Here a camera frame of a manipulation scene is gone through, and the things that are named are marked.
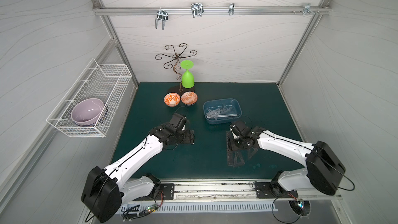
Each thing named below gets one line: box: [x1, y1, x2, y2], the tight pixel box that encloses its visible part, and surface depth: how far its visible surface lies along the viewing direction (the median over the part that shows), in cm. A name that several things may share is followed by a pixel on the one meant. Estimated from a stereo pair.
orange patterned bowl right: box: [180, 91, 198, 107], surface depth 110 cm
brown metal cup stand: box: [155, 43, 198, 95], surface depth 95 cm
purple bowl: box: [70, 98, 105, 126], surface depth 62 cm
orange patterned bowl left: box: [163, 92, 181, 108], surface depth 110 cm
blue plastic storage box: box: [203, 98, 243, 125], surface depth 105 cm
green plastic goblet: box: [180, 59, 195, 89], surface depth 93 cm
